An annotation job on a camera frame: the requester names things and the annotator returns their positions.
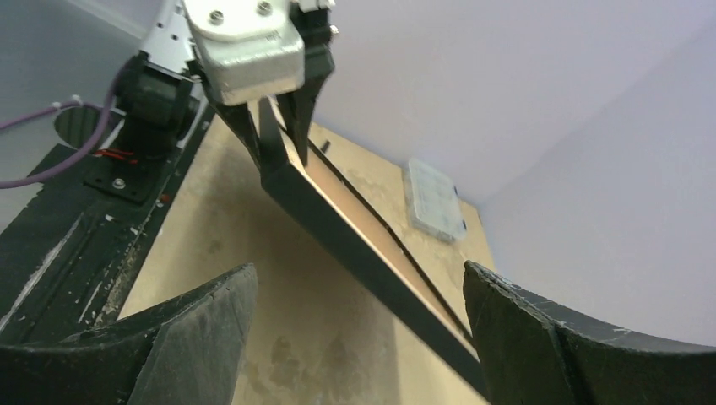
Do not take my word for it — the brown backing board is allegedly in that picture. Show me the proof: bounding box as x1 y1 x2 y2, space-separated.
264 135 475 357

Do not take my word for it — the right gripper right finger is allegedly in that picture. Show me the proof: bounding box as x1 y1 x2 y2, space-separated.
463 262 715 404

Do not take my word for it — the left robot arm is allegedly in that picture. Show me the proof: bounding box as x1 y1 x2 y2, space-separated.
115 1 337 164

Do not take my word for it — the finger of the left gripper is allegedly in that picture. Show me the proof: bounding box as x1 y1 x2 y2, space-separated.
277 5 335 165
207 90 261 169

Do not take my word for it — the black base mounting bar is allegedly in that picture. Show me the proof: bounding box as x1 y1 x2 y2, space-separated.
1 108 214 345

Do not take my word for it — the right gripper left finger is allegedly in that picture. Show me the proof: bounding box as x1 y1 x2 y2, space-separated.
1 263 258 404

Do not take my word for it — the black wooden picture frame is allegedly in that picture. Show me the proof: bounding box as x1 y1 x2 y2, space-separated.
258 98 488 397

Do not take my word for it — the clear plastic organizer box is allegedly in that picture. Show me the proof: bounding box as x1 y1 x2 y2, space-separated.
402 158 467 244

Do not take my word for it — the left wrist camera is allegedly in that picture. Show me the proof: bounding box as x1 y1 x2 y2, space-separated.
183 0 305 105

